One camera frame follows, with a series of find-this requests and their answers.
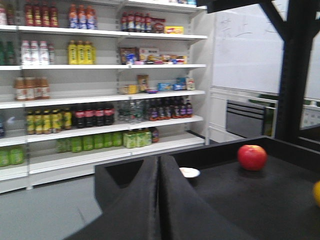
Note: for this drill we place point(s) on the small white saucer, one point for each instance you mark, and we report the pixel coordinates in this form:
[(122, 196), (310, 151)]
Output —
[(189, 172)]

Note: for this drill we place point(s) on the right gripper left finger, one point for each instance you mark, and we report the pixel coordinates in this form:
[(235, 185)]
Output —
[(127, 194)]

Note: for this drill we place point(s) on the black wooden fruit stand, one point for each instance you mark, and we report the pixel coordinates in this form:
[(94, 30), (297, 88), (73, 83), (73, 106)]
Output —
[(276, 203)]

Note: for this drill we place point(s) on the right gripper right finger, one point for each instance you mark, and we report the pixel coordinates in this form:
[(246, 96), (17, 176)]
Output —
[(184, 215)]

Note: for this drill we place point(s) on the white store shelf unit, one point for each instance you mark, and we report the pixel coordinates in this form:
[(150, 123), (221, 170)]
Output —
[(60, 68)]

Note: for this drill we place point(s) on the yellow apple front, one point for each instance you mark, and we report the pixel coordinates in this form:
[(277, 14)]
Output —
[(316, 193)]

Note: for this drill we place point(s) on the red apple near saucer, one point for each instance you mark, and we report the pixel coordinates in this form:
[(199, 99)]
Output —
[(252, 157)]

